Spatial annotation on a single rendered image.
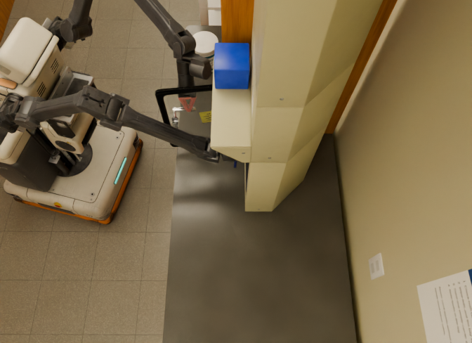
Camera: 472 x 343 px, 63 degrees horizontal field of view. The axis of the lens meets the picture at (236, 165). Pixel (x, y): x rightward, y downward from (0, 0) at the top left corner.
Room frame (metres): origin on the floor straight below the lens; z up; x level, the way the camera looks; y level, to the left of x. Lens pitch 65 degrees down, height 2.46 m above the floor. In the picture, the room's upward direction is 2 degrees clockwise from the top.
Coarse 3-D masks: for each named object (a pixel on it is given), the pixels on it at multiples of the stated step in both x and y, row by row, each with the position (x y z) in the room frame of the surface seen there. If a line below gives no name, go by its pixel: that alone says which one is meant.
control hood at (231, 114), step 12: (216, 96) 0.66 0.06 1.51; (228, 96) 0.66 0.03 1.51; (240, 96) 0.66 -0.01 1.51; (216, 108) 0.62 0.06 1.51; (228, 108) 0.62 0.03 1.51; (240, 108) 0.62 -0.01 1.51; (216, 120) 0.58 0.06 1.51; (228, 120) 0.58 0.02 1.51; (240, 120) 0.58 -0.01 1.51; (216, 132) 0.54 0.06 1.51; (228, 132) 0.54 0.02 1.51; (240, 132) 0.54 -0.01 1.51; (216, 144) 0.50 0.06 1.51; (228, 144) 0.50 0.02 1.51; (240, 144) 0.50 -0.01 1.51; (228, 156) 0.49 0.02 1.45; (240, 156) 0.49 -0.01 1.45
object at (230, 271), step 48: (192, 192) 0.57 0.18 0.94; (240, 192) 0.58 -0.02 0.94; (336, 192) 0.59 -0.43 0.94; (192, 240) 0.37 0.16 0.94; (240, 240) 0.37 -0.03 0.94; (288, 240) 0.38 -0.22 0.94; (336, 240) 0.38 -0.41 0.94; (192, 288) 0.18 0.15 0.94; (240, 288) 0.19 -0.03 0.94; (288, 288) 0.19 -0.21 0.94; (336, 288) 0.20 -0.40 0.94; (192, 336) 0.02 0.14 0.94; (240, 336) 0.02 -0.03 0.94; (288, 336) 0.03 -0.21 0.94; (336, 336) 0.03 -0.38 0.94
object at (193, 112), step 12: (168, 96) 0.76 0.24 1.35; (180, 96) 0.77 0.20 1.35; (192, 96) 0.78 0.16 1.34; (204, 96) 0.78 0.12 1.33; (168, 108) 0.76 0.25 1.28; (180, 108) 0.77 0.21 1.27; (192, 108) 0.77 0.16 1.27; (204, 108) 0.78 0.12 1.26; (180, 120) 0.77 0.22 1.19; (192, 120) 0.77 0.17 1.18; (204, 120) 0.78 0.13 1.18; (192, 132) 0.77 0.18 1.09; (204, 132) 0.78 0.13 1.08
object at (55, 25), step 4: (56, 16) 1.25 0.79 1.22; (56, 20) 1.23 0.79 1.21; (60, 20) 1.22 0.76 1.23; (64, 20) 1.20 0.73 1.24; (52, 24) 1.21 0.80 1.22; (56, 24) 1.19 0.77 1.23; (60, 24) 1.18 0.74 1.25; (48, 28) 1.19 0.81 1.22; (52, 28) 1.18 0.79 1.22; (56, 28) 1.17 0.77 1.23; (52, 32) 1.17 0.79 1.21; (56, 32) 1.16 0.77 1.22; (56, 36) 1.15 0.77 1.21; (60, 36) 1.15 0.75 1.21; (64, 40) 1.15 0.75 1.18; (64, 44) 1.16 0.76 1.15
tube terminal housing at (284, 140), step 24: (336, 96) 0.62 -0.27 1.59; (264, 120) 0.49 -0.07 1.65; (288, 120) 0.50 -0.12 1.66; (312, 120) 0.55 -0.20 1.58; (264, 144) 0.49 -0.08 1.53; (288, 144) 0.50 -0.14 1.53; (312, 144) 0.59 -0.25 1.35; (264, 168) 0.49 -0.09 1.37; (288, 168) 0.51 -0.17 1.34; (264, 192) 0.50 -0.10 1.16; (288, 192) 0.56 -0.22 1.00
